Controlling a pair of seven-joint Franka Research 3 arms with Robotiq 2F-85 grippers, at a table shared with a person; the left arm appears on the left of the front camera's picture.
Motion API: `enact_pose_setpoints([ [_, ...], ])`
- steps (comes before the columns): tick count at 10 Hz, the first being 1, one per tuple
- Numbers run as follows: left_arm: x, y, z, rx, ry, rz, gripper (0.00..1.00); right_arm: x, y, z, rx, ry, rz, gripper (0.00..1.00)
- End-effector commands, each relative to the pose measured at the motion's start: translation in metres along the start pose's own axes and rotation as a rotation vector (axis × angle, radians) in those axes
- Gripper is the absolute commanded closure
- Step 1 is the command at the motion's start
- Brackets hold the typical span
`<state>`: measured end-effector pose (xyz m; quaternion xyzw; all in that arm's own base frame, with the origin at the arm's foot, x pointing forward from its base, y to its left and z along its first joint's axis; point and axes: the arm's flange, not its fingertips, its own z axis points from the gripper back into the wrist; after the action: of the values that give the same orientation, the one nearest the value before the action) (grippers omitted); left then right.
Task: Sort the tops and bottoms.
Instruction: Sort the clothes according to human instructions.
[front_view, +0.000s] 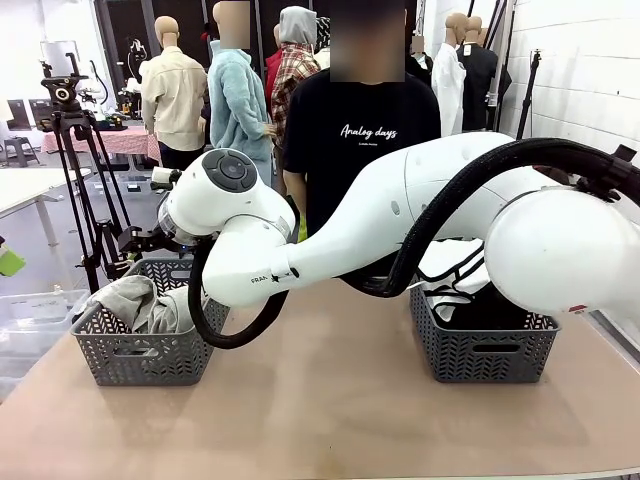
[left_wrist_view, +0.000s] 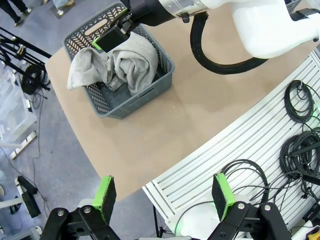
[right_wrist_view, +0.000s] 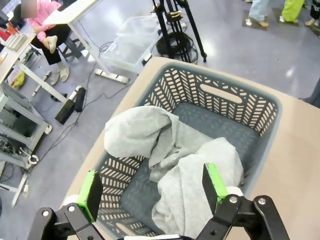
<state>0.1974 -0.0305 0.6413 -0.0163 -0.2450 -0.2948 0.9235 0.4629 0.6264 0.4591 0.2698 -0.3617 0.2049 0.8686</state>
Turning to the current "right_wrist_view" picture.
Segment black floor box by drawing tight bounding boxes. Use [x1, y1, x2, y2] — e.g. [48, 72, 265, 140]
[73, 87, 87, 113]
[54, 98, 76, 125]

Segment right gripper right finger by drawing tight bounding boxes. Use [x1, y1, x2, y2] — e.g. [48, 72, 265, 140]
[197, 162, 291, 240]

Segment grey woven plastic basket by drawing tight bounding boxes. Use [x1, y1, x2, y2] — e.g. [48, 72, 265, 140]
[96, 62, 283, 238]

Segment clear plastic storage bin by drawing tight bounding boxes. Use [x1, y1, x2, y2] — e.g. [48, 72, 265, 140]
[116, 16, 162, 46]
[99, 34, 154, 75]

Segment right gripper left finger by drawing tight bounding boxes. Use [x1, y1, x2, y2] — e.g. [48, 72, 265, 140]
[27, 169, 106, 240]

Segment white table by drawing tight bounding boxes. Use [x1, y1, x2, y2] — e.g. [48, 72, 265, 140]
[42, 0, 131, 85]

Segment black camera tripod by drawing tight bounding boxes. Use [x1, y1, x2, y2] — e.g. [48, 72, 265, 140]
[150, 0, 208, 63]

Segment silver metal blocks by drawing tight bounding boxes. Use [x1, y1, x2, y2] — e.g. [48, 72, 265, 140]
[2, 34, 29, 51]

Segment grey garment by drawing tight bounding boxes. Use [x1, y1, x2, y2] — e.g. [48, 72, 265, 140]
[103, 105, 245, 237]

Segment white desk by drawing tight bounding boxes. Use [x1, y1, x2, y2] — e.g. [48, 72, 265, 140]
[0, 32, 68, 106]

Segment mannequin in neon green trousers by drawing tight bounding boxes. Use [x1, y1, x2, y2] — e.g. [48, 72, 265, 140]
[279, 0, 306, 24]

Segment seated person in pink top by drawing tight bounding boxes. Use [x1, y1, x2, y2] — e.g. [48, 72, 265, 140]
[13, 0, 72, 83]

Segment mannequin in black printed trousers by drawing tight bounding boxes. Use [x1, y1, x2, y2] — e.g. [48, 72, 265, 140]
[304, 0, 320, 27]

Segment grey metal cart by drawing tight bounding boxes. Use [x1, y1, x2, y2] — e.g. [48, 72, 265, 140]
[0, 82, 53, 173]

